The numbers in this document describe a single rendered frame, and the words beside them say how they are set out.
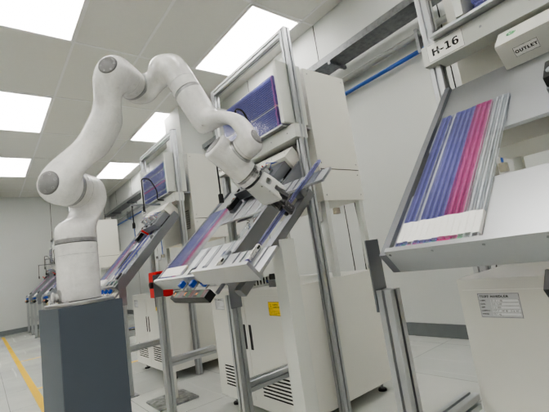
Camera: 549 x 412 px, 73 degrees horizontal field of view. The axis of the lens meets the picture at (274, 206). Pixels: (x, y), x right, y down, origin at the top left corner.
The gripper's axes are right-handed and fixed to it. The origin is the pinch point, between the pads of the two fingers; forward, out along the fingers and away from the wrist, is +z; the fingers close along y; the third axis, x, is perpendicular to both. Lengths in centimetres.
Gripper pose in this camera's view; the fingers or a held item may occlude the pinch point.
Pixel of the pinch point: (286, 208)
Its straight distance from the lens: 122.2
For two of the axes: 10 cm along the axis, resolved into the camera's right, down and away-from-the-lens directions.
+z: 7.0, 6.0, 3.9
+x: -3.8, 7.8, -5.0
